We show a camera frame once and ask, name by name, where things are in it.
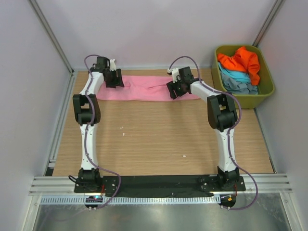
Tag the orange t shirt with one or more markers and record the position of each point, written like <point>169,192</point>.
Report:
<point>242,61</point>

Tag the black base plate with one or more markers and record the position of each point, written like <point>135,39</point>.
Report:
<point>174,186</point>

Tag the aluminium corner post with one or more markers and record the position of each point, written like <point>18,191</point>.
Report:
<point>278,4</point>
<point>46,26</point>

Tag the right aluminium corner post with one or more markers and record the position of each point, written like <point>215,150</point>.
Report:
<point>278,4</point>

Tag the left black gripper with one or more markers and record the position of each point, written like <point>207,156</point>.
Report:
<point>117,81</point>

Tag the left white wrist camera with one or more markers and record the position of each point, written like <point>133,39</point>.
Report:
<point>112,65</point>

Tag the grey blue t shirt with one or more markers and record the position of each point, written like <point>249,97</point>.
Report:
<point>237,87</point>

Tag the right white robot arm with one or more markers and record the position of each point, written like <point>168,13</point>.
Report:
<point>221,115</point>

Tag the slotted cable duct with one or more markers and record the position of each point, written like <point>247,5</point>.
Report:
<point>93,200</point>

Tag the pink t shirt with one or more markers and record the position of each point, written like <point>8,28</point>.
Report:
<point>137,88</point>

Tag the aluminium front rail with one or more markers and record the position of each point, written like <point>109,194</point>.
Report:
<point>262,183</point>

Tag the left aluminium corner post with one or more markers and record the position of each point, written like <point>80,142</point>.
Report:
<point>46,26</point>

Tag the light blue t shirt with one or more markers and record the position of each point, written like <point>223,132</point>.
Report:
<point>236,75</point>

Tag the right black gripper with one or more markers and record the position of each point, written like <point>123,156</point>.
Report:
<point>172,86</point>

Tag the olive green plastic bin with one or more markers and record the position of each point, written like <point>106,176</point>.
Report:
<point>265,86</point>

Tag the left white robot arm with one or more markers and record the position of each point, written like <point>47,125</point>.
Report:
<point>87,114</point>

